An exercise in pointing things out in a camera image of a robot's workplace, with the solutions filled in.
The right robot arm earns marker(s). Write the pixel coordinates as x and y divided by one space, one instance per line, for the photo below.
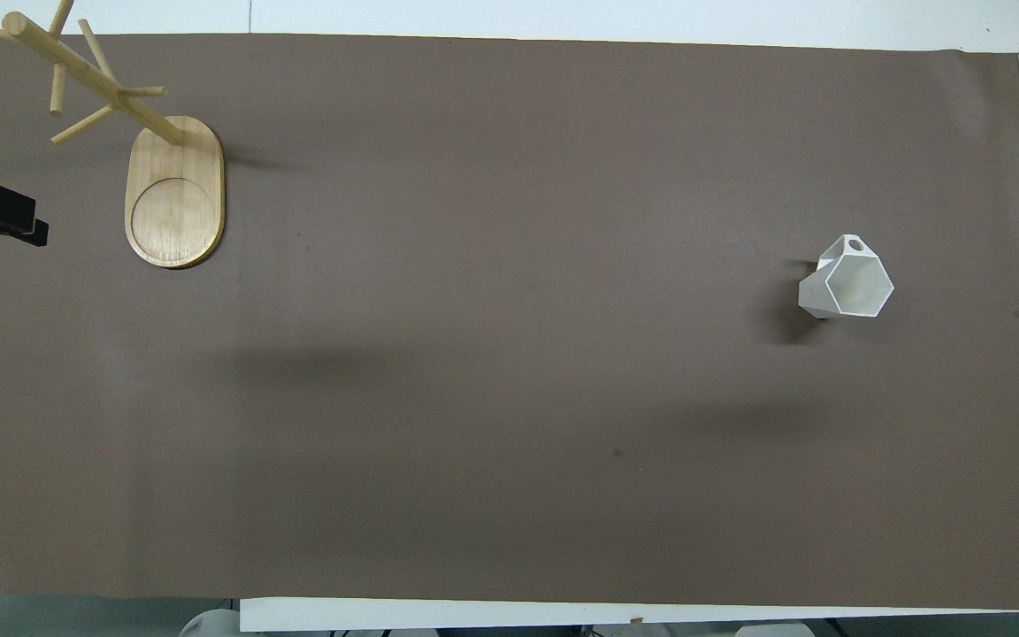
770 631

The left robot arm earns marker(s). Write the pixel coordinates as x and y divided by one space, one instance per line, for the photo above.
207 623

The white hexagonal cup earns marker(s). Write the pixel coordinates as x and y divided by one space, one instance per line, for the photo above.
854 287

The wooden cup rack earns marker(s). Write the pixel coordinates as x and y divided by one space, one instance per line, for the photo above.
175 203

